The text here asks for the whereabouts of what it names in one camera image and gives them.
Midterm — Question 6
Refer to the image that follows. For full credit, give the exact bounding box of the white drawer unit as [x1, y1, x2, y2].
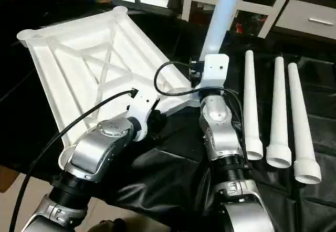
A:
[273, 0, 336, 40]

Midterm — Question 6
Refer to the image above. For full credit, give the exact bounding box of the flat brown cardboard sheet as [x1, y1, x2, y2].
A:
[0, 164, 20, 194]

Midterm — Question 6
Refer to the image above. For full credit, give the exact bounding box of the white plastic table leg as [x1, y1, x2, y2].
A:
[266, 56, 292, 169]
[199, 0, 248, 60]
[243, 50, 265, 162]
[286, 62, 322, 185]

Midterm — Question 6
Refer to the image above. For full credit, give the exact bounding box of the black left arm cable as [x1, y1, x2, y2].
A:
[8, 88, 139, 232]

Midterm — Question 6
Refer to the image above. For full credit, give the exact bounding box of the grey left robot foot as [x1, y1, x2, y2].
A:
[87, 218, 128, 232]

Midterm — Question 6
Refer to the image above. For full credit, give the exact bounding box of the black mat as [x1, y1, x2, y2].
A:
[0, 0, 336, 232]

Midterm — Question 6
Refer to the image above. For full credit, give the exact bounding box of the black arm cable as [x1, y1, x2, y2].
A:
[8, 88, 139, 232]
[153, 60, 248, 171]

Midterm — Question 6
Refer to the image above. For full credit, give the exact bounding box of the white plastic table top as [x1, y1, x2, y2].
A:
[16, 6, 206, 171]

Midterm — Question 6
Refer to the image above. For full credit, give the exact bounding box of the white glass door cabinet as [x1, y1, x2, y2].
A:
[180, 0, 290, 39]

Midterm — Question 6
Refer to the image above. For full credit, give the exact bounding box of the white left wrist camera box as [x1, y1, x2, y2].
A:
[125, 87, 161, 142]

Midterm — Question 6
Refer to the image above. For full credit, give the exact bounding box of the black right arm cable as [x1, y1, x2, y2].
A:
[153, 60, 248, 171]

